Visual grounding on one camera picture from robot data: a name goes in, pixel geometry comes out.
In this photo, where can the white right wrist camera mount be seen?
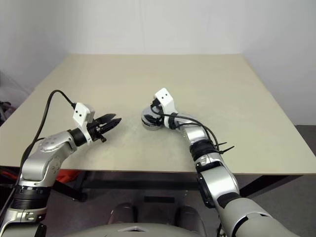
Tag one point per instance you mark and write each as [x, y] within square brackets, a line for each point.
[164, 97]

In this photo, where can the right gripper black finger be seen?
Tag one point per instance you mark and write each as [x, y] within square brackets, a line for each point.
[157, 118]

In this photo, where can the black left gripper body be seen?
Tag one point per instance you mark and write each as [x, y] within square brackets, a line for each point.
[96, 129]

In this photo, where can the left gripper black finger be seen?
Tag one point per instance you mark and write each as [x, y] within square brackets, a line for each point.
[112, 124]
[107, 117]

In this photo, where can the red object under table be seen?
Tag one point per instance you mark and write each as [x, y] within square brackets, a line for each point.
[66, 176]

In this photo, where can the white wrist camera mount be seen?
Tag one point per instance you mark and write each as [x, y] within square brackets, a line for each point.
[164, 97]
[80, 112]

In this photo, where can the black table frame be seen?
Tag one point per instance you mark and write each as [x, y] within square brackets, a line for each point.
[148, 179]

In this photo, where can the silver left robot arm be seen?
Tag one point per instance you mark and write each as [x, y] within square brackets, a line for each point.
[49, 145]

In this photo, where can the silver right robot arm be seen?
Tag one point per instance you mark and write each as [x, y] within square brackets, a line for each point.
[217, 177]

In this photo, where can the dark grey rounded shape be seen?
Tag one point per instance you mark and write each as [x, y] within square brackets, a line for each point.
[122, 213]
[191, 217]

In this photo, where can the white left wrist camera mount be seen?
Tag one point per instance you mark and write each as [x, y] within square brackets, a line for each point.
[80, 112]

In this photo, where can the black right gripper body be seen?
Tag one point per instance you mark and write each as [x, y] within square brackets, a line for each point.
[156, 103]

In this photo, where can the black zip tie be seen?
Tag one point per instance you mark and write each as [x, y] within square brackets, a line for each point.
[222, 143]
[227, 149]

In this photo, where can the grey motor cover circuit board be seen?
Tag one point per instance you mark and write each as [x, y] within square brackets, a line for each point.
[146, 114]

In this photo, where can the grey motor housing copper windings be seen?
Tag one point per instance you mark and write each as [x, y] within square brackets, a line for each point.
[153, 127]

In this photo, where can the grey robot torso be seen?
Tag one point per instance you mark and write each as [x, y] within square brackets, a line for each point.
[103, 230]

